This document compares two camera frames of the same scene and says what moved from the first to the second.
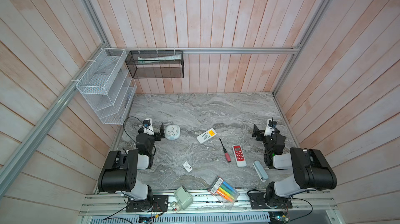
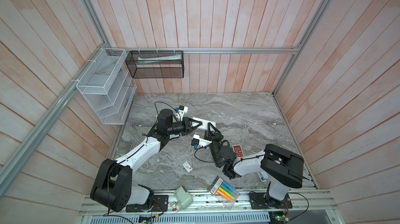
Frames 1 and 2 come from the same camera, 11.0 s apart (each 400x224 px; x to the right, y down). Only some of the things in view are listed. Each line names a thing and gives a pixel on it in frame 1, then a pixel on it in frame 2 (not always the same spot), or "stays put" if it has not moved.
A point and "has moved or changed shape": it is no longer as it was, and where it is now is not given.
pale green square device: x=183 y=198 stays put
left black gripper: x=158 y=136 -> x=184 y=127
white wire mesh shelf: x=109 y=85 stays put
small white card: x=187 y=166 stays put
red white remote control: x=239 y=156 stays put
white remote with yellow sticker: x=206 y=135 has moved or changed shape
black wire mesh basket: x=156 y=64 stays put
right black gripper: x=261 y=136 -> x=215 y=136
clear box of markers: x=225 y=193 stays put
